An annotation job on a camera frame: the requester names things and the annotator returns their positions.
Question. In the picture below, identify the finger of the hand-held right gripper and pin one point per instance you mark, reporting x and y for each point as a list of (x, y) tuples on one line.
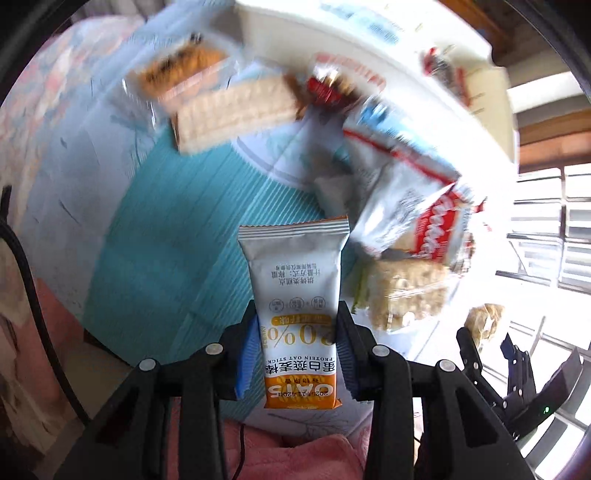
[(519, 374), (471, 355)]

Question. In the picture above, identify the red nut candy packet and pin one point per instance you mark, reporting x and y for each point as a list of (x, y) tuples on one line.
[(330, 87)]

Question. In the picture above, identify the window with metal grille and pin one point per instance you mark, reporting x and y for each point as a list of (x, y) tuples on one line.
[(540, 203)]

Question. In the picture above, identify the clear nut candy packet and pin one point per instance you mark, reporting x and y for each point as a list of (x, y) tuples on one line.
[(485, 318)]

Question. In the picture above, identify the pink towel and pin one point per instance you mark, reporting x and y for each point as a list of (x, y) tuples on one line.
[(286, 457)]

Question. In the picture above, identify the dark snack red packet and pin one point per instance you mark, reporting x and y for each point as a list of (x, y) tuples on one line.
[(445, 69)]

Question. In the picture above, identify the floral blanket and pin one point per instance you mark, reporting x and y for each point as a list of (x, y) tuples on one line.
[(55, 92)]

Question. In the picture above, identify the orange cracker clear packet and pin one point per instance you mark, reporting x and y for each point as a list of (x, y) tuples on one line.
[(180, 69)]

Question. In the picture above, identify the white plastic basket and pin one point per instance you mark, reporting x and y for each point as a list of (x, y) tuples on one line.
[(277, 32)]

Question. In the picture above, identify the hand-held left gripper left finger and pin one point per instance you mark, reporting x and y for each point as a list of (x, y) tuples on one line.
[(247, 355)]

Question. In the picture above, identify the wooden window frame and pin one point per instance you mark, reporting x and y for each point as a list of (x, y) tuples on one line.
[(545, 115)]

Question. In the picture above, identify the light blue white packet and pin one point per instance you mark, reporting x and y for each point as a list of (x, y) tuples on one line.
[(397, 136)]

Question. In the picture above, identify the rice crisp green-edged packet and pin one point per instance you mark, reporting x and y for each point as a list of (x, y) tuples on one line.
[(401, 290)]

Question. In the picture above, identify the silver red-edged packet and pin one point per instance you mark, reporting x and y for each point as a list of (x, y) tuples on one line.
[(392, 207)]

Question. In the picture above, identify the orange white oat bar packet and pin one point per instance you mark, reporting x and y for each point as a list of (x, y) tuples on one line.
[(295, 277)]

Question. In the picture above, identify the beige wafer packet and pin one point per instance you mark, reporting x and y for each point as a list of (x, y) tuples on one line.
[(235, 113)]

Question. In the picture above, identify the tree print tablecloth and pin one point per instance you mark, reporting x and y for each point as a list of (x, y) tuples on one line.
[(184, 230)]

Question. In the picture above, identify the red white snack packet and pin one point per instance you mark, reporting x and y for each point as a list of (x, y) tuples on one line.
[(443, 226)]

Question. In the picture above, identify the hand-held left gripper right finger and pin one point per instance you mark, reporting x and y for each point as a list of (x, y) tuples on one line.
[(346, 364)]

